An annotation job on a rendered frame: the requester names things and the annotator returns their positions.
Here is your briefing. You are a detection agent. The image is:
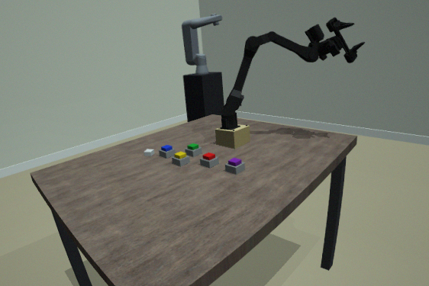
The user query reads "red button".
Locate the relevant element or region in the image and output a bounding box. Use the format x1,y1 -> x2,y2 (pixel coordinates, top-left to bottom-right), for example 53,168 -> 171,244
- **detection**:
200,153 -> 219,168

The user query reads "purple button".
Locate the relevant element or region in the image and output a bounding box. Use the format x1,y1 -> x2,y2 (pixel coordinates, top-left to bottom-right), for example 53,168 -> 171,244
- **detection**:
225,158 -> 245,175

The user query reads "blue button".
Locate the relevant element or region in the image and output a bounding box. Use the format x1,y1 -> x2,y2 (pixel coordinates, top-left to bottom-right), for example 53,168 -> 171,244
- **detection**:
159,145 -> 176,159

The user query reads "green button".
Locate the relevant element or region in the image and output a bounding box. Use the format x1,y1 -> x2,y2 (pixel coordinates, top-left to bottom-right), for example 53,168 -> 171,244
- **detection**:
185,143 -> 202,157

